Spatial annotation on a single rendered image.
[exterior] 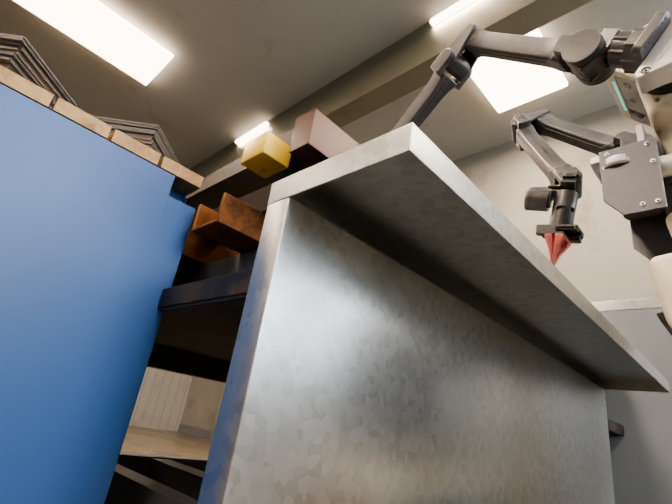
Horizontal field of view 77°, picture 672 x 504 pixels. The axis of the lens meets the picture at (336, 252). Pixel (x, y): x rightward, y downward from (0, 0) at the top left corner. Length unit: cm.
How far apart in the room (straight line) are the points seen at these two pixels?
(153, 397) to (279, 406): 711
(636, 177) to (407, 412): 68
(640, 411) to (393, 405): 144
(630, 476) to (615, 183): 118
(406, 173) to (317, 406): 26
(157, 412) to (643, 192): 719
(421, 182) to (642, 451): 159
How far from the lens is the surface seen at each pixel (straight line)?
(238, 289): 52
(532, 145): 152
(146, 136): 80
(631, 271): 394
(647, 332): 199
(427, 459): 66
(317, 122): 62
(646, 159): 106
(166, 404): 764
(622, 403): 195
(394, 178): 47
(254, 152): 67
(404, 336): 61
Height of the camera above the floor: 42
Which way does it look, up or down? 22 degrees up
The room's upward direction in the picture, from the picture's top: 9 degrees clockwise
